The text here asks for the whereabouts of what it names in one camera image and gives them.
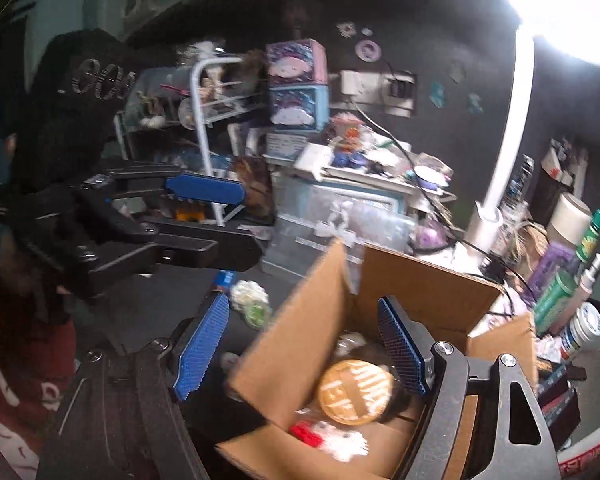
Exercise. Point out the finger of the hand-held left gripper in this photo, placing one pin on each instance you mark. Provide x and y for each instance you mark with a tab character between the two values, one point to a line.
205	249
205	192

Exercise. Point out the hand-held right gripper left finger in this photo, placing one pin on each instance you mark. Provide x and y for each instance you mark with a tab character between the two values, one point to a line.
202	347

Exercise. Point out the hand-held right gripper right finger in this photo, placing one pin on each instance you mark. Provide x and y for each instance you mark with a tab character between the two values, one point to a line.
401	347

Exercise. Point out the brown cardboard box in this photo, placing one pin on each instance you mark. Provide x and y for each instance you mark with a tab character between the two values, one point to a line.
305	330

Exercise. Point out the round brown printed tin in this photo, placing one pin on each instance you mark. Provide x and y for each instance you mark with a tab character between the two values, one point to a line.
352	392

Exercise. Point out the red and white packet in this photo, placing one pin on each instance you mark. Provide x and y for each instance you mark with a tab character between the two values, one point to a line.
330	437

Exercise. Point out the blue cartoon printed box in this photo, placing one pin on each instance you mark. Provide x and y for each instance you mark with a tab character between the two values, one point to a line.
297	108

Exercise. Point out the clear storage box with bow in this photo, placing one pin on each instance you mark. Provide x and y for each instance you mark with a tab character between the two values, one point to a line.
340	220

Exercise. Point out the person's red printed garment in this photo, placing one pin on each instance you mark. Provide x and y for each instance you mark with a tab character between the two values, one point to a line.
20	380

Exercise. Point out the purple cartoon printed box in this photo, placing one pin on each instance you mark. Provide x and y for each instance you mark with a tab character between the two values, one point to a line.
296	62

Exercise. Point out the green can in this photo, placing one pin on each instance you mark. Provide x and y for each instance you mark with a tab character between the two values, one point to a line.
555	300

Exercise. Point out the purple packet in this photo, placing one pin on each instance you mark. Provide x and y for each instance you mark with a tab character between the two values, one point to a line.
554	262

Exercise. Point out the white jar blue label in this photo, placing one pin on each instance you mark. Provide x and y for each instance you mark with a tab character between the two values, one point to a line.
582	330

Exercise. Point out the pale spray bottle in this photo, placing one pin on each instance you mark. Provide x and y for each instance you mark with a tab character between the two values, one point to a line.
591	272

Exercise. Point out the green spray bottle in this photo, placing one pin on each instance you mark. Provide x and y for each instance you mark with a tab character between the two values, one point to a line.
587	242

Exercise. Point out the white desk lamp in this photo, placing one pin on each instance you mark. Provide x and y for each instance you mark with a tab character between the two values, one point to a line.
512	125

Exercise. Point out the white wall socket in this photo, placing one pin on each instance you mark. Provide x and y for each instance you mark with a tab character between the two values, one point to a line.
357	85

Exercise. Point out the round purple wall sticker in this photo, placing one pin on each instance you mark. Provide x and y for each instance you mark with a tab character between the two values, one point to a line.
368	50

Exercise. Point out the black wall socket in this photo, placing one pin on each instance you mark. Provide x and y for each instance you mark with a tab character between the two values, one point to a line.
400	91

